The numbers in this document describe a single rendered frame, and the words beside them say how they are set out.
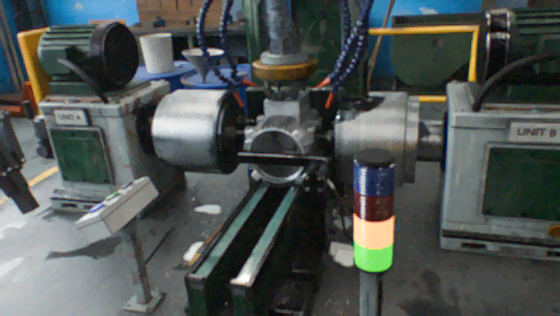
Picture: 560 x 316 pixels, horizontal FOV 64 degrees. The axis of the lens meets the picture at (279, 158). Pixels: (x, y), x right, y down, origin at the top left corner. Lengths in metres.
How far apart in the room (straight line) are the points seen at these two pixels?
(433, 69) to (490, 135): 4.21
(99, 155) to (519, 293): 1.14
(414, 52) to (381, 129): 4.15
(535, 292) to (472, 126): 0.38
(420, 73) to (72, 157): 4.32
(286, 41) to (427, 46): 4.10
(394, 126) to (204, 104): 0.52
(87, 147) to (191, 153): 0.32
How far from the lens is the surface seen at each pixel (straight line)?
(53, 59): 1.46
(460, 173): 1.13
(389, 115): 1.13
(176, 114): 1.29
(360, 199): 0.68
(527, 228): 1.22
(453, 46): 5.27
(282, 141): 1.40
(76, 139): 1.45
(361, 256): 0.73
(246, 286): 0.90
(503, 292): 1.13
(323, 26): 1.43
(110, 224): 0.92
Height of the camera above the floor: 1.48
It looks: 23 degrees down
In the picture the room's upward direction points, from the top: 4 degrees counter-clockwise
